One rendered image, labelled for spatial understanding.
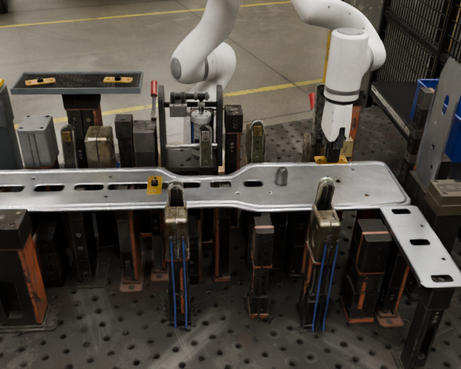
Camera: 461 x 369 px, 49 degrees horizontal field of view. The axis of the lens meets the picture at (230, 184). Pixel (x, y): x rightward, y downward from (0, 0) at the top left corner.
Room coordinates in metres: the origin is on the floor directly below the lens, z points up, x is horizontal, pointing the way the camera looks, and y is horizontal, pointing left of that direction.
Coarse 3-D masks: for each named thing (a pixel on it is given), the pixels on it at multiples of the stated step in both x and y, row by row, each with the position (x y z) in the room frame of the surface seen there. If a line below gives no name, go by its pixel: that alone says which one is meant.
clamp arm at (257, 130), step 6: (258, 120) 1.30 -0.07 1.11; (252, 126) 1.29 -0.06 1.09; (258, 126) 1.29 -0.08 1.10; (252, 132) 1.29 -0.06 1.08; (258, 132) 1.29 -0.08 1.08; (252, 138) 1.29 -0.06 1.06; (258, 138) 1.29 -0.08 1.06; (252, 144) 1.28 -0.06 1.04; (258, 144) 1.28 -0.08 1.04; (252, 150) 1.28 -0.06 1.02; (258, 150) 1.28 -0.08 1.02; (252, 156) 1.28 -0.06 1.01; (258, 156) 1.28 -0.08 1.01; (252, 162) 1.27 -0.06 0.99; (258, 162) 1.27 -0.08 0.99
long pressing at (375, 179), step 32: (32, 192) 1.07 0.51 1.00; (64, 192) 1.07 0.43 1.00; (96, 192) 1.08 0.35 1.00; (128, 192) 1.08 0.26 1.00; (192, 192) 1.09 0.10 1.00; (224, 192) 1.09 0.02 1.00; (256, 192) 1.10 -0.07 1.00; (288, 192) 1.10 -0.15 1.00; (352, 192) 1.11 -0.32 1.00; (384, 192) 1.11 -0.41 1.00
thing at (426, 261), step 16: (384, 208) 1.04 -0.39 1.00; (400, 208) 1.04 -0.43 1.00; (416, 208) 1.04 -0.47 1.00; (400, 224) 0.98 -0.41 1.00; (416, 224) 0.98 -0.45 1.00; (400, 240) 0.91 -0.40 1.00; (432, 240) 0.92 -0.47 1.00; (416, 256) 0.86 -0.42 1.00; (432, 256) 0.86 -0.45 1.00; (448, 256) 0.86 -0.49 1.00; (416, 272) 0.81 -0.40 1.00; (432, 272) 0.81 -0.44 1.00; (448, 272) 0.81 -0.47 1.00
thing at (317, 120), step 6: (318, 84) 1.32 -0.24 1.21; (324, 84) 1.32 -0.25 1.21; (318, 90) 1.31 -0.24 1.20; (318, 96) 1.31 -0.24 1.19; (324, 96) 1.28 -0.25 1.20; (318, 102) 1.30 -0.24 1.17; (324, 102) 1.31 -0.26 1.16; (318, 108) 1.31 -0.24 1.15; (318, 114) 1.31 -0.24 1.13; (312, 120) 1.31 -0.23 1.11; (318, 120) 1.31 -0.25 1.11; (312, 126) 1.31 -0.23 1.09; (318, 126) 1.30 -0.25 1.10; (312, 132) 1.30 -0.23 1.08; (324, 138) 1.29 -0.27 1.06; (312, 144) 1.28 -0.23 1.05
